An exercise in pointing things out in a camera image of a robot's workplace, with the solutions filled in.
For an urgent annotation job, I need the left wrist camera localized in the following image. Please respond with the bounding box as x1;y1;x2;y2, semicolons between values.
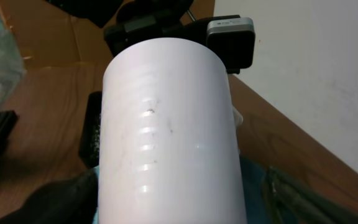
206;17;255;74

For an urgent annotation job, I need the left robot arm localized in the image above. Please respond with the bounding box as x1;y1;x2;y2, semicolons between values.
47;0;240;56

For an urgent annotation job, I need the black tray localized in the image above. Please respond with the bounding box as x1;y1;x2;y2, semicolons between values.
78;91;102;168

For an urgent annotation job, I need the pink cup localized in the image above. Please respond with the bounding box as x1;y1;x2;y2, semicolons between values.
98;38;247;223

